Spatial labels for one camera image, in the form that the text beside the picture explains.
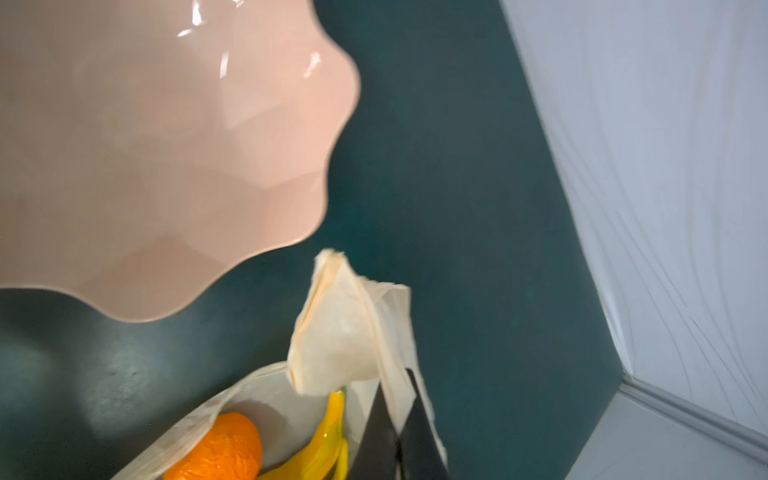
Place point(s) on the cream banana-print plastic bag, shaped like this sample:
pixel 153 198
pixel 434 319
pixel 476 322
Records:
pixel 352 334

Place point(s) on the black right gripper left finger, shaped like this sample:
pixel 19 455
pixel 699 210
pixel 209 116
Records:
pixel 377 455

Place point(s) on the long yellow toy banana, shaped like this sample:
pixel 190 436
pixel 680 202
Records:
pixel 317 459

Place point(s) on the pink scalloped plastic bowl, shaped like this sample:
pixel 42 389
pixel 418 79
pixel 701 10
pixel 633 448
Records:
pixel 149 147

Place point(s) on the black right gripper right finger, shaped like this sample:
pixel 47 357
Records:
pixel 419 454

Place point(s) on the orange toy fruit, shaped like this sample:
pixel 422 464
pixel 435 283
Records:
pixel 231 450

